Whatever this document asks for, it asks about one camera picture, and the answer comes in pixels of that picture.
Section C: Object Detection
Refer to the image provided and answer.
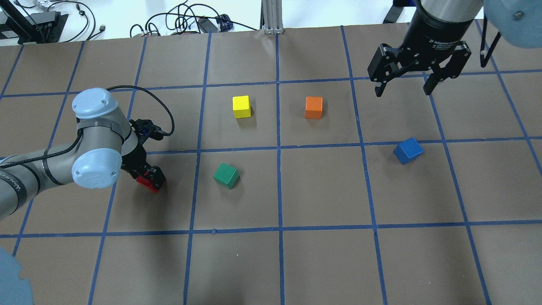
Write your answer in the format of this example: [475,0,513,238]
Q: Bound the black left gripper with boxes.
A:
[121,144,164,180]

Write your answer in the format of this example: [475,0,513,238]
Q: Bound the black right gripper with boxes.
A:
[368,11,472,98]

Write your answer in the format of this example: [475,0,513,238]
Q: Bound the red wooden block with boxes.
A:
[135,172,167,193]

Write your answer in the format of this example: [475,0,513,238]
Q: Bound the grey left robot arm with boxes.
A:
[0,87,174,219]

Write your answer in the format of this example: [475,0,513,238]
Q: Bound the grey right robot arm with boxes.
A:
[368,0,542,97]

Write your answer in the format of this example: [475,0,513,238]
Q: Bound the blue wooden block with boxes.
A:
[393,137,424,165]

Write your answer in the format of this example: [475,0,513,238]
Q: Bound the green wooden block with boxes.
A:
[213,163,240,189]

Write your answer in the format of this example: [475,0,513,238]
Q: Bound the orange wooden block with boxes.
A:
[304,96,324,119]

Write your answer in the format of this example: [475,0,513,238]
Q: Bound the yellow wooden block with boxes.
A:
[232,95,252,119]

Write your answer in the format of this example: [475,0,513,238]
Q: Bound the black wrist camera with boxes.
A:
[128,119,168,145]

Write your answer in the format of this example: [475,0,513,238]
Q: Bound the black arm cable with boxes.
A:
[0,86,175,170]

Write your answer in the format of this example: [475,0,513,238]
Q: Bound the aluminium frame post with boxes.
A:
[260,0,284,35]

